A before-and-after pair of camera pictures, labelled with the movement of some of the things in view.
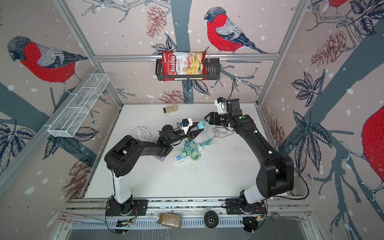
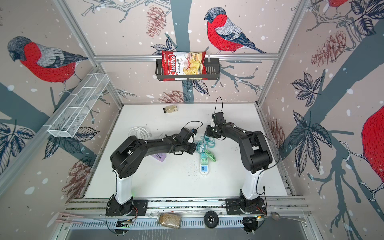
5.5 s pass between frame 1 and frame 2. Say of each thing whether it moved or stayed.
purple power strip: stayed
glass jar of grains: stayed
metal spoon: stayed
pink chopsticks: stayed
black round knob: stayed
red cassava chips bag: stayed
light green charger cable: moved
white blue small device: moved
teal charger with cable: moved
